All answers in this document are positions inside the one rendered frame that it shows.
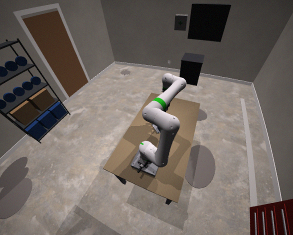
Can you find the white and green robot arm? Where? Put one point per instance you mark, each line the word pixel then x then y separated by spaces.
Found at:
pixel 168 124

